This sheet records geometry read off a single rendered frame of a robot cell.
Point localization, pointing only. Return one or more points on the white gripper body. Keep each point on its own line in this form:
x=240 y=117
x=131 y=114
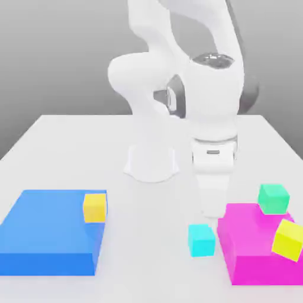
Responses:
x=213 y=163

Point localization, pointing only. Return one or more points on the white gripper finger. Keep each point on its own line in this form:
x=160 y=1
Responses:
x=213 y=194

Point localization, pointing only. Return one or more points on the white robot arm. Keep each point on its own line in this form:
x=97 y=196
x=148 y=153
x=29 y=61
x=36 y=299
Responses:
x=208 y=99

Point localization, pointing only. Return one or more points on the small cyan cube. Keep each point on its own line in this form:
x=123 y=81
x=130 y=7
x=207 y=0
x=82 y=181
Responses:
x=201 y=241

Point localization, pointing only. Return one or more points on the small green cube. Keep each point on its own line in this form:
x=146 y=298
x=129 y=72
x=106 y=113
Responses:
x=273 y=200

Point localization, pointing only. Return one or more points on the small lemon yellow cube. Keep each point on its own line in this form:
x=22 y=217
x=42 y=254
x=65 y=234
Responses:
x=288 y=240

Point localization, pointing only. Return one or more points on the small golden yellow cube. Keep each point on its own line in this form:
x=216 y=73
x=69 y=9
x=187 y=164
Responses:
x=94 y=208

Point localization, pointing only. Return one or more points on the large magenta box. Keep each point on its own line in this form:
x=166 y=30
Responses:
x=248 y=236

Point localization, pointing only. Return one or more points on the large blue box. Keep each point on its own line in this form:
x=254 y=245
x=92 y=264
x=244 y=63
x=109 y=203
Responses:
x=47 y=225

